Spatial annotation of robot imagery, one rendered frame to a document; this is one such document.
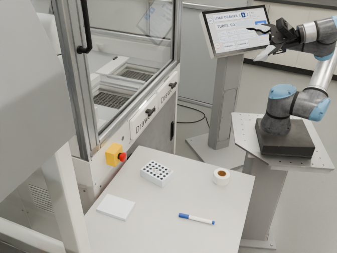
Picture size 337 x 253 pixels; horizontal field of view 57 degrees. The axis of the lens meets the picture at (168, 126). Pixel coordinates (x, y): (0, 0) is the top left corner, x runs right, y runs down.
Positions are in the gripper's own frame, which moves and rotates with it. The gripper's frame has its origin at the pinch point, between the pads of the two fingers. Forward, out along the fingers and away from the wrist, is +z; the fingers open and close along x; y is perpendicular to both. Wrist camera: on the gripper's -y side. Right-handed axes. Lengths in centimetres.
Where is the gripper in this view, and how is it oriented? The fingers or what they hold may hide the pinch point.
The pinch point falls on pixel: (248, 43)
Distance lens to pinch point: 130.0
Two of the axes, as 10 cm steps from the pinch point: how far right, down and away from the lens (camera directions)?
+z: -9.6, 1.8, 2.2
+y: 2.6, 2.9, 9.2
